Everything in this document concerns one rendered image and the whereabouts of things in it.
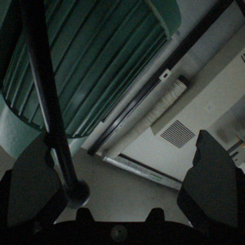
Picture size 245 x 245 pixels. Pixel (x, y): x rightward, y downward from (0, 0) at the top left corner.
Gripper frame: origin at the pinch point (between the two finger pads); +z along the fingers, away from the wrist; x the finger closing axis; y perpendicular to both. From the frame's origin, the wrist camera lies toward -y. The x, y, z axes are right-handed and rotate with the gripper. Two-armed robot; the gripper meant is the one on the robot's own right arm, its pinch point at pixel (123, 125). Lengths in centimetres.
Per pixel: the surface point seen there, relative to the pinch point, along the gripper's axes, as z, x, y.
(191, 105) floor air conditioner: 127, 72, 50
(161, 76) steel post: 140, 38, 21
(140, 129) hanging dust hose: 137, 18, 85
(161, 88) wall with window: 153, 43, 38
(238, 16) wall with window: 154, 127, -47
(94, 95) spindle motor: 5.7, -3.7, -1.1
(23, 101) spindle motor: 3.7, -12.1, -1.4
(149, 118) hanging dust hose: 137, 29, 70
